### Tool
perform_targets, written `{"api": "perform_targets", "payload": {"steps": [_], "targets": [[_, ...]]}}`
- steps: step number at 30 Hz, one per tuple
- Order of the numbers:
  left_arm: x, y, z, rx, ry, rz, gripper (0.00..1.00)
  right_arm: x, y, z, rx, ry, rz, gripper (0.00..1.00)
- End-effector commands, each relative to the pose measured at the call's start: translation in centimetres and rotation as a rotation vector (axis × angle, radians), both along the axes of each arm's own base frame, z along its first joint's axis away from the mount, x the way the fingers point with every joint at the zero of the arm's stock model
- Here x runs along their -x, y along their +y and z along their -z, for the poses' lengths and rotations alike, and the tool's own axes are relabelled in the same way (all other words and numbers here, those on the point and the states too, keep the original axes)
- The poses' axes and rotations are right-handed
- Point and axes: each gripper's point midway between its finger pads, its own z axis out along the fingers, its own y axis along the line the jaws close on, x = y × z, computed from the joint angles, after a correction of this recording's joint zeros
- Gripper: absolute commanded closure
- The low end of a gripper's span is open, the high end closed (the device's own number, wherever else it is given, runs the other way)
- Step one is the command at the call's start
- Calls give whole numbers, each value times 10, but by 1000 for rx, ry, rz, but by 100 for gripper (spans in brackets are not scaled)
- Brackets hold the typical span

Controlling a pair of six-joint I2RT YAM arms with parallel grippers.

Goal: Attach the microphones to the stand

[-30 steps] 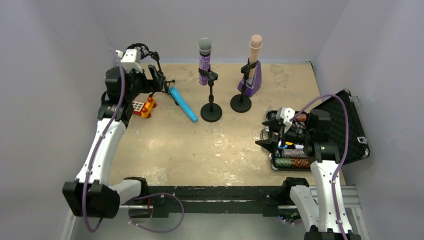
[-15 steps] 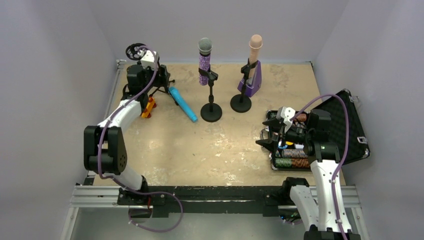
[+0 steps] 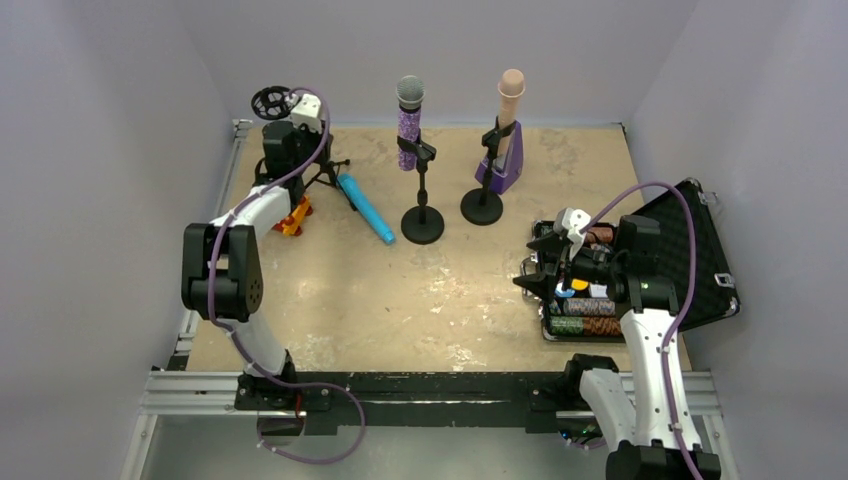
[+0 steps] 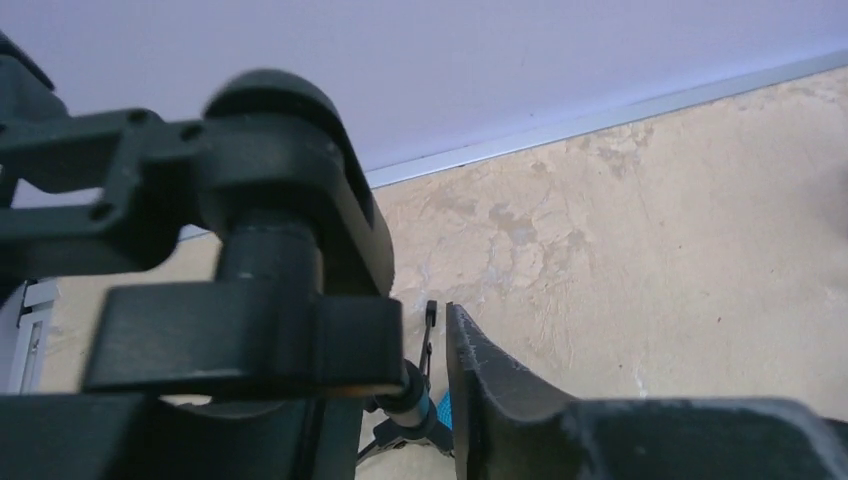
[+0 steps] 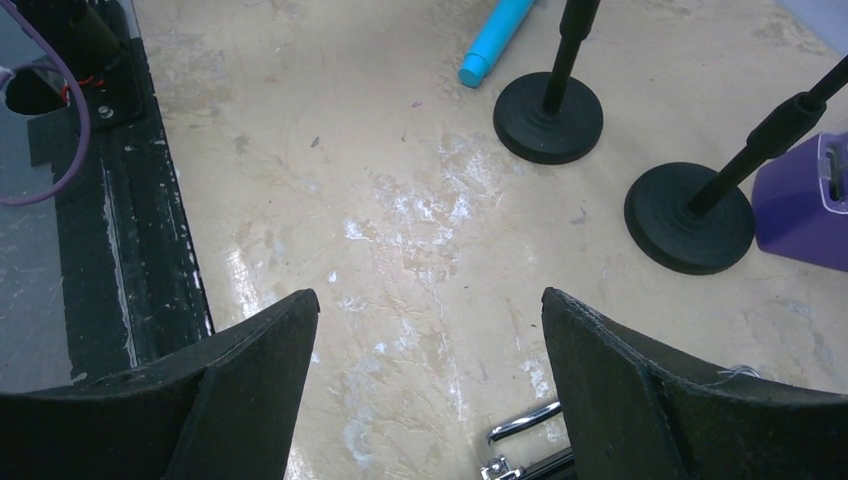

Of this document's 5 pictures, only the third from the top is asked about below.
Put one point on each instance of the red yellow toy block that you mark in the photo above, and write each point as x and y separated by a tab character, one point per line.
292	224

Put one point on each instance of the green poker chip roll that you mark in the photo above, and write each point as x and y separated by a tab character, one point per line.
566	326

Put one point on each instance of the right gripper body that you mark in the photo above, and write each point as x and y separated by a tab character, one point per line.
549	258

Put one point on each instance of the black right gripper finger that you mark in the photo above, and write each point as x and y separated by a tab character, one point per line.
540	284
549	243

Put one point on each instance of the purple metronome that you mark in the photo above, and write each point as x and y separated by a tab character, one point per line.
508	167

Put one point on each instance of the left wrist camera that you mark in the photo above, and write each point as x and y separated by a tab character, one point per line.
307	113

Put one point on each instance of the purple glitter microphone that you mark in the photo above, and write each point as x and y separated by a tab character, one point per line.
410	92

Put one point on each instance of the black tripod mic stand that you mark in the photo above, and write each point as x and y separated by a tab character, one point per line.
274	103

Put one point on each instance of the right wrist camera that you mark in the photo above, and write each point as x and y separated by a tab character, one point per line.
570	226

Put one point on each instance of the red poker chip roll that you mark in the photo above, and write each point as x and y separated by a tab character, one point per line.
601	327

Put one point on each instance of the blue plastic microphone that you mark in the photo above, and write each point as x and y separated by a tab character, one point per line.
360	202

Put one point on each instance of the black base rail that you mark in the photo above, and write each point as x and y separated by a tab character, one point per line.
535	402

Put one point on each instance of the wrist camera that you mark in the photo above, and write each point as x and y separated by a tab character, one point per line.
570	226
307	113

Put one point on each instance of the pink plastic microphone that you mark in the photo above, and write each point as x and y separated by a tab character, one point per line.
511	87

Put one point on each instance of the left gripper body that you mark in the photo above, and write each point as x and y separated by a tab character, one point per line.
279	134

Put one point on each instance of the black poker chip case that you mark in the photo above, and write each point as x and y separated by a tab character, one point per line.
671	257

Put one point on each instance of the black round-base stand front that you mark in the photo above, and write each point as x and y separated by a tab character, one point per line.
481	206

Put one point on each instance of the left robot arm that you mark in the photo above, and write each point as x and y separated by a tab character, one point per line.
222	279

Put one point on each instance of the black round-base stand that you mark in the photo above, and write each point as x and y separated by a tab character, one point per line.
422	224
481	206

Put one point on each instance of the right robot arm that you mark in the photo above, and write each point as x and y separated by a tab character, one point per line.
650	433

